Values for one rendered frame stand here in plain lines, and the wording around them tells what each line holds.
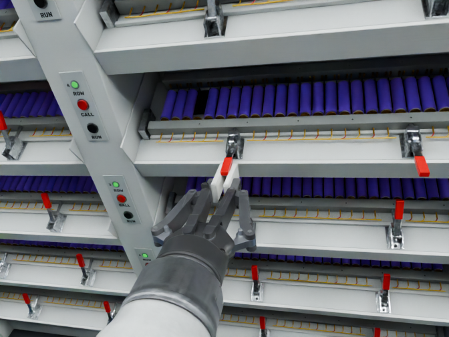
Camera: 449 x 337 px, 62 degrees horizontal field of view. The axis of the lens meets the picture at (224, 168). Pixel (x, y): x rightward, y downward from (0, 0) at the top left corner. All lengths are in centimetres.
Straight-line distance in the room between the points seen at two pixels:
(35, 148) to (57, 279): 42
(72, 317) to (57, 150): 63
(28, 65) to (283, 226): 52
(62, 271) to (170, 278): 77
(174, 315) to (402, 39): 40
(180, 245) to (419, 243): 48
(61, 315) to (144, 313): 98
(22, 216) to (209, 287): 70
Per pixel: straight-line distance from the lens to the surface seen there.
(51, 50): 62
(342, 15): 52
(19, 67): 68
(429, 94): 66
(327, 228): 74
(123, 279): 100
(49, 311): 132
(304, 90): 65
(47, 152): 78
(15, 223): 100
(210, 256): 38
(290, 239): 73
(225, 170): 54
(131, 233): 80
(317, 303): 88
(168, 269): 35
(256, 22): 53
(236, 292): 90
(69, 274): 109
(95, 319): 123
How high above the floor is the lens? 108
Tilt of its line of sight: 36 degrees down
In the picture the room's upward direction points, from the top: 10 degrees counter-clockwise
